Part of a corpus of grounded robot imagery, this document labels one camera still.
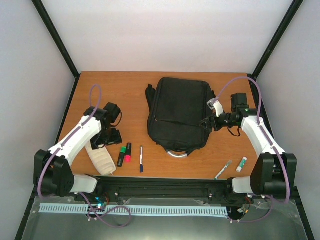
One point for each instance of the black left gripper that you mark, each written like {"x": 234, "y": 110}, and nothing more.
{"x": 116, "y": 139}

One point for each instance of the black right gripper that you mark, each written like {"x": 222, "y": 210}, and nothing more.
{"x": 217, "y": 127}

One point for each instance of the beige pencil case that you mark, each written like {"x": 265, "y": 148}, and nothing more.
{"x": 101, "y": 160}

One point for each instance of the black student backpack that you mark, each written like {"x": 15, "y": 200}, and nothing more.
{"x": 176, "y": 108}

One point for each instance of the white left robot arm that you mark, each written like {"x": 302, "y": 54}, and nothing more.
{"x": 95, "y": 131}

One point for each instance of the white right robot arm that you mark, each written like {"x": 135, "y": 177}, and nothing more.
{"x": 274, "y": 171}

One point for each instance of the green highlighter marker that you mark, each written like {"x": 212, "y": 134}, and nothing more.
{"x": 121, "y": 156}

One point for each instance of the pink highlighter marker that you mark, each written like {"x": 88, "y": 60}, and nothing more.
{"x": 128, "y": 152}

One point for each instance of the blue ballpoint pen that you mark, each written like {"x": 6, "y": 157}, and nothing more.
{"x": 141, "y": 166}

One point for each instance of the grey whiteboard marker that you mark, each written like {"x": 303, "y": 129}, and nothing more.
{"x": 223, "y": 169}

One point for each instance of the white glue stick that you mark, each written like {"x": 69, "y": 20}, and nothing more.
{"x": 241, "y": 164}

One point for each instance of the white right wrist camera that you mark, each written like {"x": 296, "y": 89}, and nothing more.
{"x": 214, "y": 104}

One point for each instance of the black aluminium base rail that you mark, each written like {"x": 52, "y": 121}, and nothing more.
{"x": 117, "y": 189}

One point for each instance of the light blue cable duct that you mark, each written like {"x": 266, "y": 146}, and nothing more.
{"x": 137, "y": 210}

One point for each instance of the black left frame post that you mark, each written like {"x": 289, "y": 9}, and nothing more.
{"x": 50, "y": 26}

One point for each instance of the black frame post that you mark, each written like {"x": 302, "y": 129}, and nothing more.
{"x": 280, "y": 31}
{"x": 50, "y": 26}

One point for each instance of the black right frame post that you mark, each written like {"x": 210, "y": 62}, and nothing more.
{"x": 280, "y": 31}

